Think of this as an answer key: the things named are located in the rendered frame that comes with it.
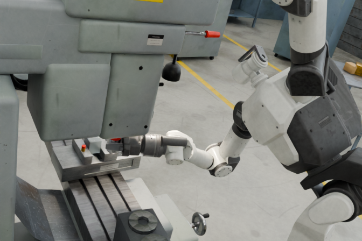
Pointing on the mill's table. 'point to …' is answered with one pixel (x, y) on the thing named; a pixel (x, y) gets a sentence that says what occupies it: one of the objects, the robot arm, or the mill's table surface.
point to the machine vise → (87, 162)
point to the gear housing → (129, 37)
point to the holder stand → (139, 227)
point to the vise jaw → (106, 152)
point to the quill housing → (131, 94)
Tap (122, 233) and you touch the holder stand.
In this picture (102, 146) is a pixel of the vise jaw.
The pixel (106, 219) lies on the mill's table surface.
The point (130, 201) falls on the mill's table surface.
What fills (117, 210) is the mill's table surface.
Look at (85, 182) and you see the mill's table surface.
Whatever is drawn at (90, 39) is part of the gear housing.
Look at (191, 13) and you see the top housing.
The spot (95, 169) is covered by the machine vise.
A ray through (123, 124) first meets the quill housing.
